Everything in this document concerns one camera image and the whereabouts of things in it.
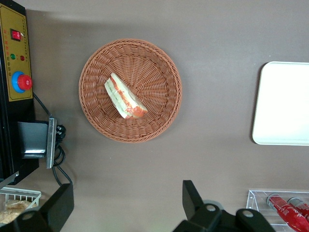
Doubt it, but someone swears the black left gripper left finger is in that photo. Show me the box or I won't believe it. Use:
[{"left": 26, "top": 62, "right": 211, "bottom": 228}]
[{"left": 0, "top": 183, "right": 74, "bottom": 232}]

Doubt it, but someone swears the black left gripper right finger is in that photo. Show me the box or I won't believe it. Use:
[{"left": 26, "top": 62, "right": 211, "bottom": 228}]
[{"left": 172, "top": 180, "right": 276, "bottom": 232}]

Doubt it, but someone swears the triangular sandwich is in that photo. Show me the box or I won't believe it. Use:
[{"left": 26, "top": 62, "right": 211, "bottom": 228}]
[{"left": 104, "top": 72, "right": 148, "bottom": 119}]

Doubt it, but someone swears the cream plastic tray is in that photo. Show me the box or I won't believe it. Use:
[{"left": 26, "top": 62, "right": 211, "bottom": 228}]
[{"left": 252, "top": 61, "right": 309, "bottom": 146}]

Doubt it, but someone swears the round brown wicker basket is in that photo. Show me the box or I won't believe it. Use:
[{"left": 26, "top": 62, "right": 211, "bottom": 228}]
[{"left": 78, "top": 38, "right": 183, "bottom": 144}]

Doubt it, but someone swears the rice cracker snack packet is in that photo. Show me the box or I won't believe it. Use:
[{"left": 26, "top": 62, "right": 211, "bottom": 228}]
[{"left": 0, "top": 199, "right": 39, "bottom": 224}]

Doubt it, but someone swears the silver metal lever bar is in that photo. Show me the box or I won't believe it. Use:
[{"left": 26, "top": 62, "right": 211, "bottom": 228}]
[{"left": 0, "top": 171, "right": 20, "bottom": 189}]

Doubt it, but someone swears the clear acrylic bottle rack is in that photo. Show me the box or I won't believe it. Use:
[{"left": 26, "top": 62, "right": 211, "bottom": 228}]
[{"left": 246, "top": 189, "right": 309, "bottom": 232}]

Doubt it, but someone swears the black power plug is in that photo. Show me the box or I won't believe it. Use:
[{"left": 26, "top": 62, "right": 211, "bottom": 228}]
[{"left": 56, "top": 124, "right": 67, "bottom": 143}]

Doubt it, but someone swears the black machine with yellow panel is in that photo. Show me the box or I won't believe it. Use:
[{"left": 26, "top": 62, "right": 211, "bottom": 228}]
[{"left": 0, "top": 0, "right": 57, "bottom": 186}]

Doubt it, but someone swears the red emergency stop button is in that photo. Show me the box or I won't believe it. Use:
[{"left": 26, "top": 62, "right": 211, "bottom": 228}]
[{"left": 11, "top": 71, "right": 33, "bottom": 94}]

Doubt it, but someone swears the white wire rack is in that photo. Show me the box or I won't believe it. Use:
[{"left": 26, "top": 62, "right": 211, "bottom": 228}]
[{"left": 0, "top": 186, "right": 42, "bottom": 225}]

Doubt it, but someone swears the black power cable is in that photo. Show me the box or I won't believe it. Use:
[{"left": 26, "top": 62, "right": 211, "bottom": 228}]
[{"left": 32, "top": 91, "right": 73, "bottom": 187}]

